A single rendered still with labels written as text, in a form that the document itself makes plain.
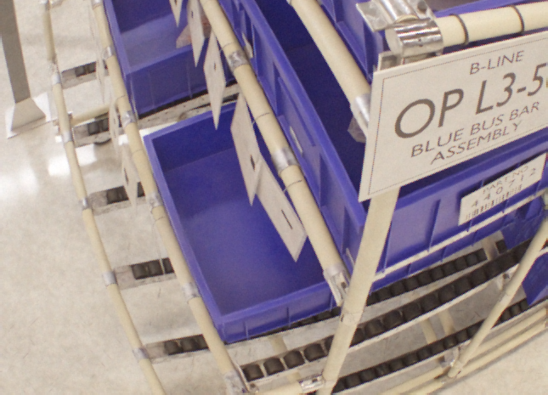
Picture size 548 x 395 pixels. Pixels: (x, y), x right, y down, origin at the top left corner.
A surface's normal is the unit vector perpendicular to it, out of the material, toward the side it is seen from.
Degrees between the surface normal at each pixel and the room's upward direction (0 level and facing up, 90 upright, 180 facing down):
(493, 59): 90
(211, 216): 3
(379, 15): 0
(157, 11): 3
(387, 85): 90
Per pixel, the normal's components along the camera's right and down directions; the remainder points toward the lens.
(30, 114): 0.33, 0.82
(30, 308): 0.03, -0.50
